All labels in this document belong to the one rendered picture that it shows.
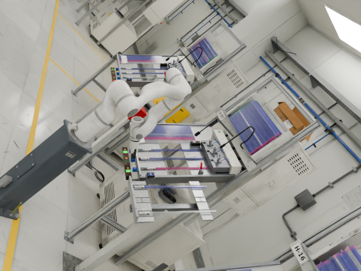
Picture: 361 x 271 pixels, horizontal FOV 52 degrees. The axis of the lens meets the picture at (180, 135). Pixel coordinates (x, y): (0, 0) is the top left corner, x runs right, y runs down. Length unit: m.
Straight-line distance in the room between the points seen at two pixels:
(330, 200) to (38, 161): 2.88
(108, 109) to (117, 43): 4.98
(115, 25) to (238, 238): 4.37
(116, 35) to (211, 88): 3.40
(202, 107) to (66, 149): 2.17
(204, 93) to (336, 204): 1.75
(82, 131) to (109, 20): 4.87
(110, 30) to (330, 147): 4.36
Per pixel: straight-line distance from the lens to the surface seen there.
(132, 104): 2.07
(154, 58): 4.33
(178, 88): 2.25
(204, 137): 3.10
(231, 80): 4.03
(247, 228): 4.33
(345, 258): 2.12
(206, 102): 4.05
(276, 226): 4.18
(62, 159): 2.28
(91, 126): 2.17
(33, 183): 2.42
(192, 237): 3.13
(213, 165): 2.70
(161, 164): 2.71
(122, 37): 7.05
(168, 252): 3.22
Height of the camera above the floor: 1.64
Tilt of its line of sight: 12 degrees down
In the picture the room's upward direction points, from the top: 53 degrees clockwise
